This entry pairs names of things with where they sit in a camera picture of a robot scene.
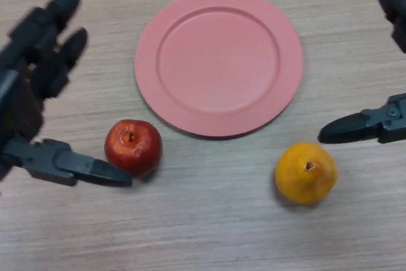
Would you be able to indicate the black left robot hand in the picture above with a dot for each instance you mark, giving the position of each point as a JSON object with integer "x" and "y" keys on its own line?
{"x": 25, "y": 61}

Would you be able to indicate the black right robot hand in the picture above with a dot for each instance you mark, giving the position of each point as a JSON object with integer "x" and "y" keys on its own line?
{"x": 364, "y": 125}

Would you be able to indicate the red apple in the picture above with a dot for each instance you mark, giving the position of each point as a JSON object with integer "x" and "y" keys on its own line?
{"x": 133, "y": 147}

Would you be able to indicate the pink round plate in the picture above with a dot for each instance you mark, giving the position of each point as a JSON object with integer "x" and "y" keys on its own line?
{"x": 219, "y": 61}

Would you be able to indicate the yellow-orange pear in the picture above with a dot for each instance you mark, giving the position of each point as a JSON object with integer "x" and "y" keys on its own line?
{"x": 304, "y": 175}

